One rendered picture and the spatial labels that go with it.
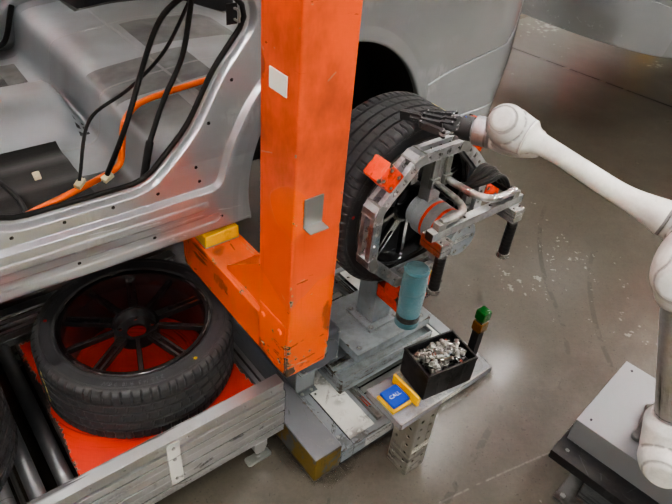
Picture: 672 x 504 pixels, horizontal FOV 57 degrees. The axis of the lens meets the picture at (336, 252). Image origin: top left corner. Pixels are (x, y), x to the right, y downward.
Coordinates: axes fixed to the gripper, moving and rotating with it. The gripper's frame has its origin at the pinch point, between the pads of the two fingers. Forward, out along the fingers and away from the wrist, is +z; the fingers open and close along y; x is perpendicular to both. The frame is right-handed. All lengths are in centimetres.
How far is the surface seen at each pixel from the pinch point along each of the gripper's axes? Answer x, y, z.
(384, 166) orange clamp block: -3.8, -22.2, -0.8
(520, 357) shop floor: -128, 20, -47
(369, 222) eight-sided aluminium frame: -25.2, -25.3, 3.3
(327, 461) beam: -100, -73, 0
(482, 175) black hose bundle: -19.1, 3.5, -23.9
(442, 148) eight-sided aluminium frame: -7.7, -2.4, -11.8
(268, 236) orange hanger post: -7, -59, 17
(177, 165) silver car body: -4, -45, 59
